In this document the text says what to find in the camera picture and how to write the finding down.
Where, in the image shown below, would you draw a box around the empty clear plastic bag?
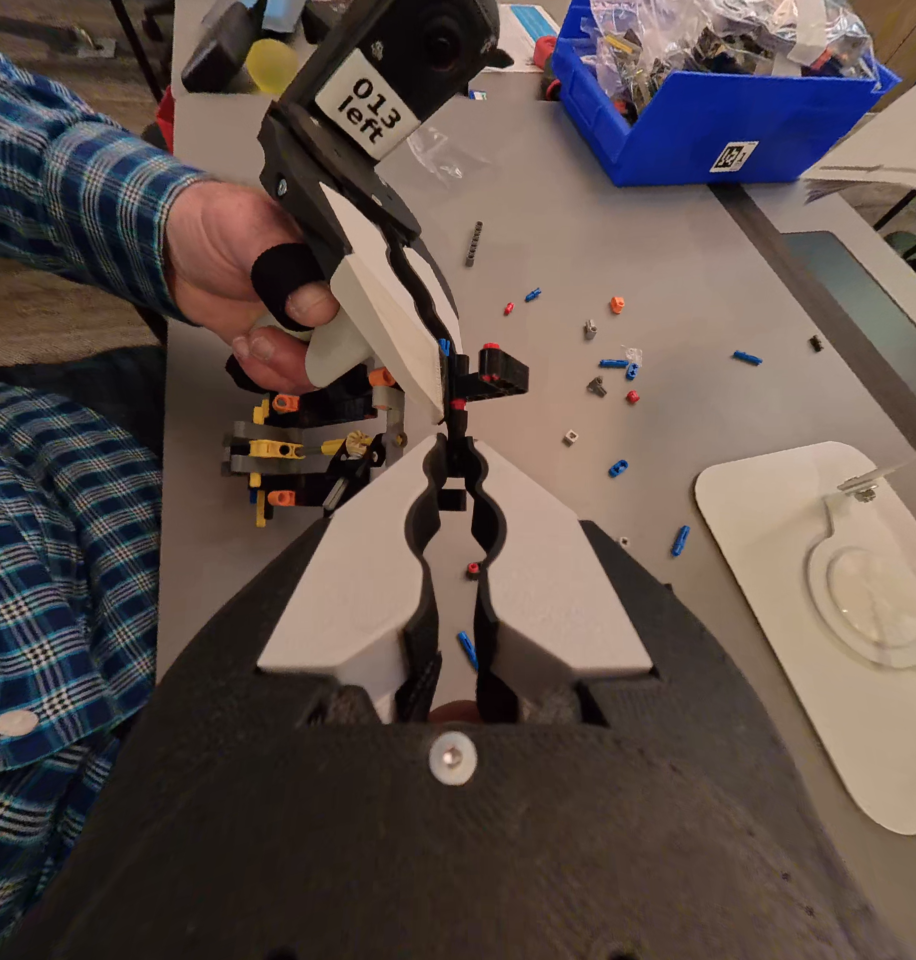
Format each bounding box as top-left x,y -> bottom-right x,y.
407,123 -> 475,183

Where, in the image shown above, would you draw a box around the yellow ball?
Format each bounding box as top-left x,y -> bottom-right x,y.
244,37 -> 299,96

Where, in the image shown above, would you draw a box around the red black small tool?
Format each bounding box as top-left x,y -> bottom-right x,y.
533,33 -> 567,100

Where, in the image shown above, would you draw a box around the clear plastic parts bags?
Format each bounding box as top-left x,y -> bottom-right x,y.
589,0 -> 879,125

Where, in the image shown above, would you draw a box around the person's left hand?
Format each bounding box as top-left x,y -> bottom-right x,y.
164,180 -> 344,395

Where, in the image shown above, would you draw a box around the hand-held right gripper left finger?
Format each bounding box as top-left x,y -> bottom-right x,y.
255,433 -> 447,721

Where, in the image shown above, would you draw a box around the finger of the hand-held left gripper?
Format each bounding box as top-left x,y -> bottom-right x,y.
404,238 -> 464,360
319,182 -> 449,425

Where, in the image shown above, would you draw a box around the white instruction booklet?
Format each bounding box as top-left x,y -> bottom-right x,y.
801,75 -> 916,198

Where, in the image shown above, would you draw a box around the white printed sheet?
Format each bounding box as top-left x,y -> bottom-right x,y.
469,3 -> 560,99

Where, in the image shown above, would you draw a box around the black toy car chassis assembly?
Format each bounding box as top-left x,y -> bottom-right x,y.
224,360 -> 414,530

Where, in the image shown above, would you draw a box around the white stand base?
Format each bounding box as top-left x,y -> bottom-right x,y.
694,441 -> 916,835

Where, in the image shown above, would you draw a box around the black L-shaped toy beam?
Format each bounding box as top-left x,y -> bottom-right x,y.
437,337 -> 531,513

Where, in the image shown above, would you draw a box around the black box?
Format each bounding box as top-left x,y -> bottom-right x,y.
179,0 -> 250,96

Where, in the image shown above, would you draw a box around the person's left forearm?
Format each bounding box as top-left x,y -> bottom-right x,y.
0,33 -> 213,325

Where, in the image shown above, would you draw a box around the blue parts bin with tag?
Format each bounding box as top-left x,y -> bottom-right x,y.
551,0 -> 903,189

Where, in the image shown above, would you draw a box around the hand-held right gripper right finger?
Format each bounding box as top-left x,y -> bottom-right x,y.
464,437 -> 655,721

